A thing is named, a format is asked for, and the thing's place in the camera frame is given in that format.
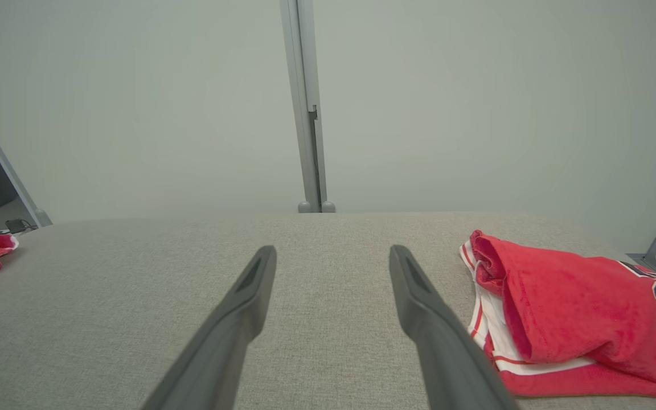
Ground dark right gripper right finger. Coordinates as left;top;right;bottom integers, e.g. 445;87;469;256
389;245;519;410

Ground black power adapter with cables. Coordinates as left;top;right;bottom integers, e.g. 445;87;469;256
0;218;38;237

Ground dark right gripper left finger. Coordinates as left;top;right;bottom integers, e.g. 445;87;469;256
141;245;277;410

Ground red jersey with white sleeves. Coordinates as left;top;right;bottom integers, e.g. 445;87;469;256
460;229;656;399

